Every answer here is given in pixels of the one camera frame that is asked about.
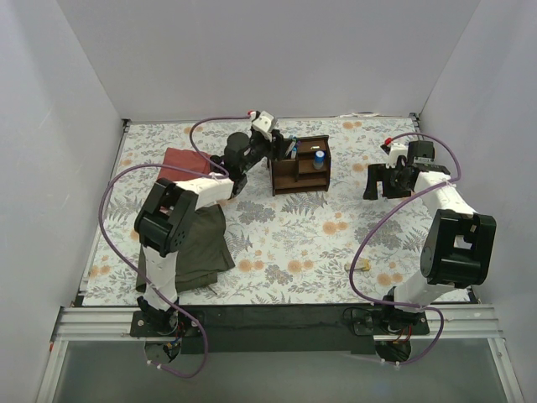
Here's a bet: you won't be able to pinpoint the brown wooden desk organizer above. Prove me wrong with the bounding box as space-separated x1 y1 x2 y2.
268 135 331 196

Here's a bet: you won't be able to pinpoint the aluminium frame rail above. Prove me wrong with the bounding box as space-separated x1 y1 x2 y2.
37 304 524 402

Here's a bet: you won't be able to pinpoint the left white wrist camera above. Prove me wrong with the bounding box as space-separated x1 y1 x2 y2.
248 110 278 141

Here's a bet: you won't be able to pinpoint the olive green folded cloth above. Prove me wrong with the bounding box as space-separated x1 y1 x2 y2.
134 205 237 295

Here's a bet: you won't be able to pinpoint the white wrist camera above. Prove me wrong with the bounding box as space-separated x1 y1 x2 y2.
381 138 408 168
248 110 278 141

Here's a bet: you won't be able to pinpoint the blue grey stamp cylinder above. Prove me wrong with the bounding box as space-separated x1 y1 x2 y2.
313 150 326 170

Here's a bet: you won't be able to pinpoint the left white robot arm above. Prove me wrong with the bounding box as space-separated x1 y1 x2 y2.
134 128 296 336

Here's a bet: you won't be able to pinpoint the small tan yellow eraser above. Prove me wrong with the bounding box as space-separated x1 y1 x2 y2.
344 259 371 272

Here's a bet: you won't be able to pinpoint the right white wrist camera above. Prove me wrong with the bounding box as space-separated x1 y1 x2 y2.
381 138 408 168

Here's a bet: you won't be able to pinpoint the floral patterned table mat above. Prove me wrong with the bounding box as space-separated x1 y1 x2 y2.
83 118 431 306

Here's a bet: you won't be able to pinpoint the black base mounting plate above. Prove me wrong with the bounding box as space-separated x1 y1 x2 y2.
130 304 430 354

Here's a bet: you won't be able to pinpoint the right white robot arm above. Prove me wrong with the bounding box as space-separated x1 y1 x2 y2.
363 139 497 334

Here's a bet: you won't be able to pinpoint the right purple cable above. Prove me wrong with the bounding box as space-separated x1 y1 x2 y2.
347 132 464 366

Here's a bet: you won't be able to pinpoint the red folded cloth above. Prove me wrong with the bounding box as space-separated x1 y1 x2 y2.
158 148 211 181

